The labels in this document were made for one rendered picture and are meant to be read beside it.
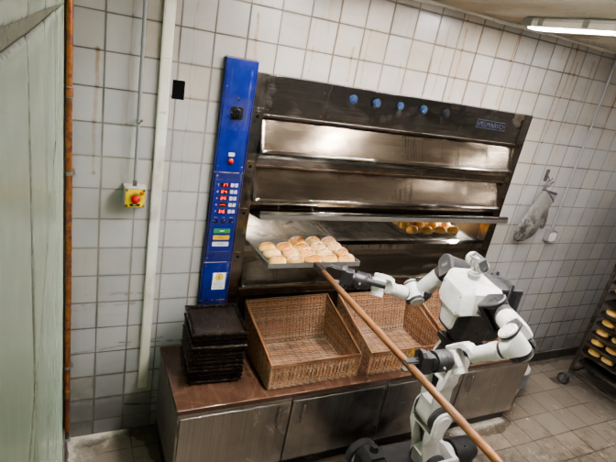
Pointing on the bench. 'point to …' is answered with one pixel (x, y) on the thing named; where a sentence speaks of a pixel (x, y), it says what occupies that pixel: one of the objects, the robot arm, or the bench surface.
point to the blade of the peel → (286, 258)
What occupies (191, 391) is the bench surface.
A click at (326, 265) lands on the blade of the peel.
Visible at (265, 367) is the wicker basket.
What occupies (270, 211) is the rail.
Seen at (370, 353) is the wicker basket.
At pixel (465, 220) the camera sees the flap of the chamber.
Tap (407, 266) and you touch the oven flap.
